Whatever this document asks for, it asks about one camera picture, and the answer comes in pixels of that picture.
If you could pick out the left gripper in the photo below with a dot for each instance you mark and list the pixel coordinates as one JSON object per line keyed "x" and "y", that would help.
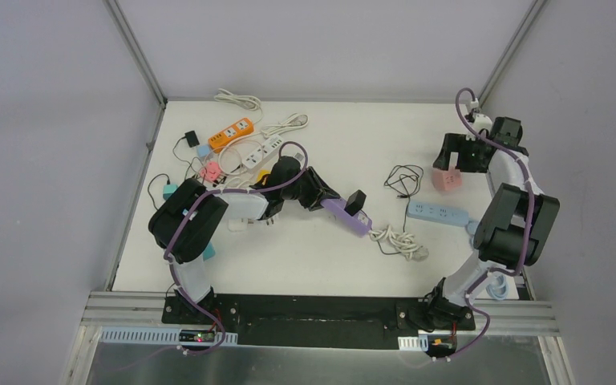
{"x": 322, "y": 192}

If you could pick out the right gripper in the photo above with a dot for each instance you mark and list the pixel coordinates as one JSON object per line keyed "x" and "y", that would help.
{"x": 457, "y": 143}

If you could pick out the pink cube socket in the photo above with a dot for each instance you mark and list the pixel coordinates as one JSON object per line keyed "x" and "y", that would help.
{"x": 446, "y": 180}

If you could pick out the purple power strip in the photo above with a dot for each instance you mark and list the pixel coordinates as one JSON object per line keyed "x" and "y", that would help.
{"x": 359, "y": 223}

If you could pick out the light blue power strip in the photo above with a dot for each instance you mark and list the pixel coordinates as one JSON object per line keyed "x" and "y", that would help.
{"x": 441, "y": 214}

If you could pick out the white plug adapter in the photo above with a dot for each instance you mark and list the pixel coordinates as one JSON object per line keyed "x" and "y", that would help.
{"x": 238, "y": 225}

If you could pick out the teal power strip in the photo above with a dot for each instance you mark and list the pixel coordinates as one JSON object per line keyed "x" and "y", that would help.
{"x": 209, "y": 252}

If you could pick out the teal usb charger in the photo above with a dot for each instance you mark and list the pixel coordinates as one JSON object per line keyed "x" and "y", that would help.
{"x": 168, "y": 190}

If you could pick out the black square power adapter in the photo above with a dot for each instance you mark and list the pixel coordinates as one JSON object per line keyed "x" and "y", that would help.
{"x": 354, "y": 203}

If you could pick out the white cube socket adapter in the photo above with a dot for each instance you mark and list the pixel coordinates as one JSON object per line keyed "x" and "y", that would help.
{"x": 268, "y": 221}

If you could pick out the yellow white cube socket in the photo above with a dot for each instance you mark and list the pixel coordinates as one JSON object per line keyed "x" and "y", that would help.
{"x": 262, "y": 174}

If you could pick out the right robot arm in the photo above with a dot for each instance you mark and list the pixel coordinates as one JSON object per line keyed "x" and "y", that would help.
{"x": 514, "y": 228}

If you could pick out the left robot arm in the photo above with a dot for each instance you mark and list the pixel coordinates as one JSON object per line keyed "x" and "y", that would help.
{"x": 185, "y": 224}

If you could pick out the pink round socket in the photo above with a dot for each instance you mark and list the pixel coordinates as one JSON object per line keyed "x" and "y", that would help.
{"x": 210, "y": 172}

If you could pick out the white power strip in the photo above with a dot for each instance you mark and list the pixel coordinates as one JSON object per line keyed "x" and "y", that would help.
{"x": 264, "y": 152}

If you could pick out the orange power strip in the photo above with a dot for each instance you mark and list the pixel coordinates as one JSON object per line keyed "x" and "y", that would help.
{"x": 223, "y": 138}

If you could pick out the light blue small charger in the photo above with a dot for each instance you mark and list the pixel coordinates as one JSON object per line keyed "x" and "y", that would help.
{"x": 203, "y": 150}

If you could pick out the small black charger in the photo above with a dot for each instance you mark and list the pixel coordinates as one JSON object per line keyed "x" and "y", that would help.
{"x": 192, "y": 139}

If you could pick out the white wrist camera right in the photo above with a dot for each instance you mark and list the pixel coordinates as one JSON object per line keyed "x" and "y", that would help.
{"x": 479, "y": 122}

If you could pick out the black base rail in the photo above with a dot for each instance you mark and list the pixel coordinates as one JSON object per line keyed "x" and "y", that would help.
{"x": 370, "y": 323}

